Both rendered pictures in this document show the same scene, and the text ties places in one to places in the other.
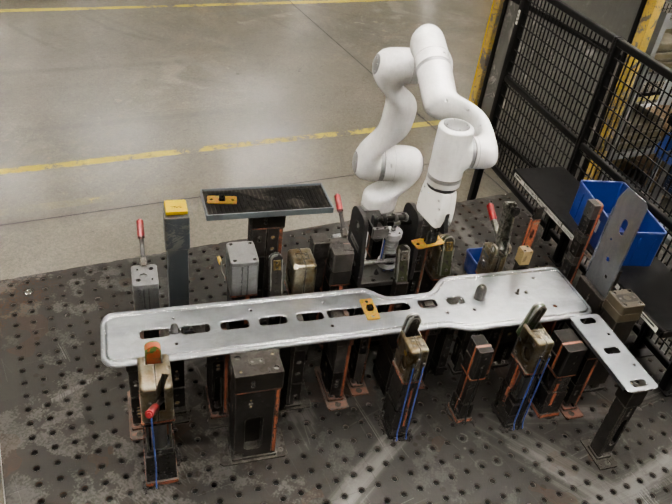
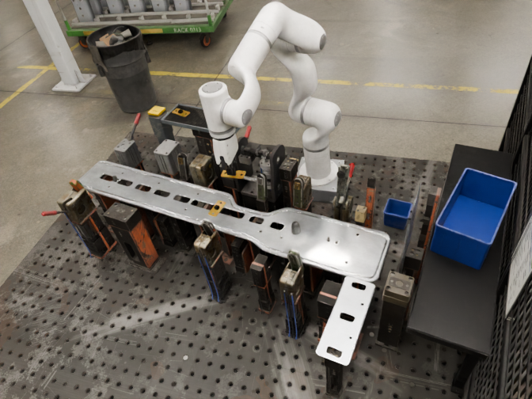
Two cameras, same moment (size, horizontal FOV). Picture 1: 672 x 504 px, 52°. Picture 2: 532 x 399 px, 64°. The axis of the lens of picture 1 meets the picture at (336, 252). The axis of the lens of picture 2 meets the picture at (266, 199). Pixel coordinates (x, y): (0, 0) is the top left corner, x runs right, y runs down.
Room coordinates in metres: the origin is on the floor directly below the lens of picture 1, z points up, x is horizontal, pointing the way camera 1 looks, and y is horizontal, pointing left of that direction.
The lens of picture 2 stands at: (0.87, -1.18, 2.18)
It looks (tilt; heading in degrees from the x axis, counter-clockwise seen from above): 45 degrees down; 53
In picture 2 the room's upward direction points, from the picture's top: 9 degrees counter-clockwise
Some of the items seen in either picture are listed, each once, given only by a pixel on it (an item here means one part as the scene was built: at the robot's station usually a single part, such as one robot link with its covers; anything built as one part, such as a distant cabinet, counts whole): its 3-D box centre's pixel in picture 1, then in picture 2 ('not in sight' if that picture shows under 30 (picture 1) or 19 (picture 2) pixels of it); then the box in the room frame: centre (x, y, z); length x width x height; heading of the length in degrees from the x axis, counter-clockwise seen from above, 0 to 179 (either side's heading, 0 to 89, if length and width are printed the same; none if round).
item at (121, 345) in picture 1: (363, 313); (212, 209); (1.42, -0.10, 1.00); 1.38 x 0.22 x 0.02; 111
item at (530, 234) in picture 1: (517, 271); (367, 226); (1.78, -0.59, 0.95); 0.03 x 0.01 x 0.50; 111
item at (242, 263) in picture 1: (240, 307); (178, 181); (1.47, 0.25, 0.90); 0.13 x 0.10 x 0.41; 21
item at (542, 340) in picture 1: (521, 376); (293, 301); (1.39, -0.57, 0.87); 0.12 x 0.09 x 0.35; 21
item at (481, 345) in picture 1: (470, 380); (264, 286); (1.37, -0.43, 0.84); 0.11 x 0.08 x 0.29; 21
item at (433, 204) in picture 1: (438, 199); (226, 143); (1.47, -0.23, 1.36); 0.10 x 0.07 x 0.11; 31
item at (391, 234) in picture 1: (376, 275); (263, 190); (1.66, -0.14, 0.94); 0.18 x 0.13 x 0.49; 111
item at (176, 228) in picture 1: (177, 272); (170, 150); (1.57, 0.46, 0.92); 0.08 x 0.08 x 0.44; 21
